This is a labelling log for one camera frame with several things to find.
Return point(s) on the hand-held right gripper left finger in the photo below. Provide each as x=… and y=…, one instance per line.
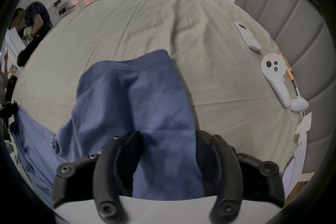
x=105, y=178

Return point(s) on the dark blue shirt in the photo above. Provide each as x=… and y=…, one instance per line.
x=147, y=112

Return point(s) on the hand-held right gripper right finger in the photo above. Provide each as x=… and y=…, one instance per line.
x=231, y=178

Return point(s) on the white hand controller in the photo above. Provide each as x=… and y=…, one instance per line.
x=278, y=78

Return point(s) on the grey padded headboard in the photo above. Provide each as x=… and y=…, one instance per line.
x=294, y=41

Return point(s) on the white crumpled paper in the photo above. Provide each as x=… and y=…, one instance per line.
x=303, y=125

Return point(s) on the white remote with coloured buttons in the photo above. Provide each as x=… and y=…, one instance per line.
x=247, y=35

